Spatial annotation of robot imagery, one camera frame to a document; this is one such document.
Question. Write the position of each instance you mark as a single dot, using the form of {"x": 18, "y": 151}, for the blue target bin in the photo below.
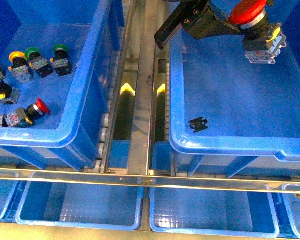
{"x": 253, "y": 110}

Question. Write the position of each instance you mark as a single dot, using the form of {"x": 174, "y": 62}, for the orange-yellow small button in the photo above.
{"x": 20, "y": 69}

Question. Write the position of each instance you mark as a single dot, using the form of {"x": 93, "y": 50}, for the blue source bin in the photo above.
{"x": 69, "y": 135}

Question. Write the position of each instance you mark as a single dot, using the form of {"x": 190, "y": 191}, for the small green button right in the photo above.
{"x": 60, "y": 62}

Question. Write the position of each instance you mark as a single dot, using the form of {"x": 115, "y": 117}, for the small green button left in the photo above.
{"x": 38, "y": 62}

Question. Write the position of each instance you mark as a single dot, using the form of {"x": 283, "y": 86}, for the white roller track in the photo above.
{"x": 106, "y": 132}

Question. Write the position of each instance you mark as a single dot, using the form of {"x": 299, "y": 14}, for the metal front crossbar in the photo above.
{"x": 156, "y": 179}

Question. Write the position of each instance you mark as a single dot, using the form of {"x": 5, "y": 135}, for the large red mushroom button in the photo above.
{"x": 263, "y": 41}

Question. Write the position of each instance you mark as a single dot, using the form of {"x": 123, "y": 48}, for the lower blue bin far left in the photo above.
{"x": 7, "y": 192}

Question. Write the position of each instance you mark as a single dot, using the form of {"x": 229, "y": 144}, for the small green button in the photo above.
{"x": 60, "y": 62}
{"x": 38, "y": 62}

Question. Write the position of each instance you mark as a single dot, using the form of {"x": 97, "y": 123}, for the lower blue bin far right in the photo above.
{"x": 291, "y": 201}

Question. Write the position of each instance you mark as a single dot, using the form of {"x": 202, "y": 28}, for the red button with double block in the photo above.
{"x": 25, "y": 117}

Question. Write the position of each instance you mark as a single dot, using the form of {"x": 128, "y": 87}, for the large yellow mushroom button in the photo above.
{"x": 9, "y": 95}

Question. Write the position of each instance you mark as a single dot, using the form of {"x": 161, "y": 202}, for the metal centre rail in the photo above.
{"x": 145, "y": 105}

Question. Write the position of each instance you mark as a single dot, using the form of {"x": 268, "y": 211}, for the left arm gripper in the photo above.
{"x": 200, "y": 19}

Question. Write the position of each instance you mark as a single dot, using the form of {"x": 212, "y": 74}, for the black plastic clip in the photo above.
{"x": 198, "y": 124}

